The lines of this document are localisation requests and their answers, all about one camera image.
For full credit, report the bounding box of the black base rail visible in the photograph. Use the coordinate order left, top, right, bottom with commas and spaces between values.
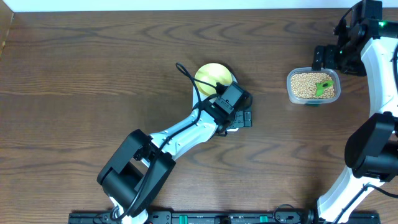
68, 210, 382, 224

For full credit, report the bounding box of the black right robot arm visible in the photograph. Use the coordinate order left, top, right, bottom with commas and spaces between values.
312, 0, 397, 223

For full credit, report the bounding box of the white digital kitchen scale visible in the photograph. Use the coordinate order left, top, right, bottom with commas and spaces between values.
191, 70, 240, 132

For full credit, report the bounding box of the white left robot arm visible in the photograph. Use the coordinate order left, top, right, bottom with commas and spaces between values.
97, 94, 252, 223

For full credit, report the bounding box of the clear plastic container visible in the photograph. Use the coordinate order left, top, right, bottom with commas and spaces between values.
287, 67, 341, 105

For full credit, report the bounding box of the pile of soybeans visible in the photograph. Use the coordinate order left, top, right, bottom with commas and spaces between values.
291, 72, 336, 99

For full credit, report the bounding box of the green plastic measuring scoop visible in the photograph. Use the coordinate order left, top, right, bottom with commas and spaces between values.
315, 80, 334, 96

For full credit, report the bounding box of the yellow plastic bowl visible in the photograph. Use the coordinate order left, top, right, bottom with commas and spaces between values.
195, 63, 233, 96

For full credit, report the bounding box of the green label under container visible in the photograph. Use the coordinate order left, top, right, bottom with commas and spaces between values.
305, 104, 320, 107

